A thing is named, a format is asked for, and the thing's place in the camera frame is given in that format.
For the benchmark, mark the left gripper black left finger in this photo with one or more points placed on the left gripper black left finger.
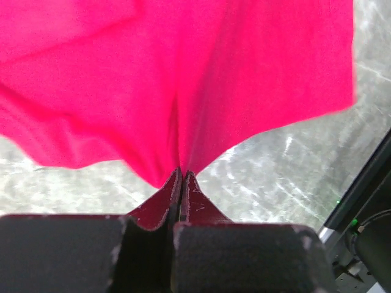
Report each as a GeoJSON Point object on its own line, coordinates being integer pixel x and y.
{"type": "Point", "coordinates": [92, 253]}

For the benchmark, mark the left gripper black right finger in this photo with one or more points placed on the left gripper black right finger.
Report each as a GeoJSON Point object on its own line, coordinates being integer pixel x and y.
{"type": "Point", "coordinates": [214, 254]}

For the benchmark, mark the magenta t shirt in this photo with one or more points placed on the magenta t shirt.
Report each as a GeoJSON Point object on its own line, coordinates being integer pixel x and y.
{"type": "Point", "coordinates": [166, 84]}

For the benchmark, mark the black base beam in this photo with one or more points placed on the black base beam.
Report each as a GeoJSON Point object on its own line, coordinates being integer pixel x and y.
{"type": "Point", "coordinates": [356, 236]}

